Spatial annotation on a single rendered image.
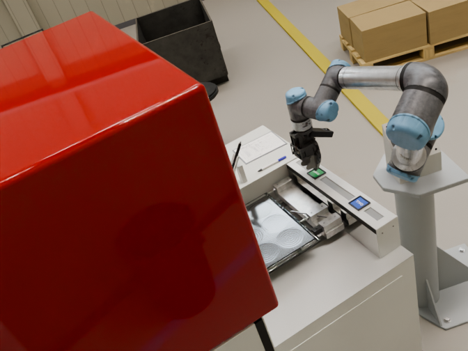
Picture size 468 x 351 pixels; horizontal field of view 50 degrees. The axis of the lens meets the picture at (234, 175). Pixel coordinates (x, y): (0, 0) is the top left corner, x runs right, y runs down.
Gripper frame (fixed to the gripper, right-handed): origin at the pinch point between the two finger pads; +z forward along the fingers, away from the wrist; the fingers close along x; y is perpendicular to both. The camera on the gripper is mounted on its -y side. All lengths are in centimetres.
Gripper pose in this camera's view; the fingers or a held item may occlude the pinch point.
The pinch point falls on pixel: (316, 167)
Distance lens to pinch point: 198.7
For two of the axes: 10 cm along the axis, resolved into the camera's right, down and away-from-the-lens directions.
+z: 2.7, 7.8, 5.7
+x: 4.6, 4.2, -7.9
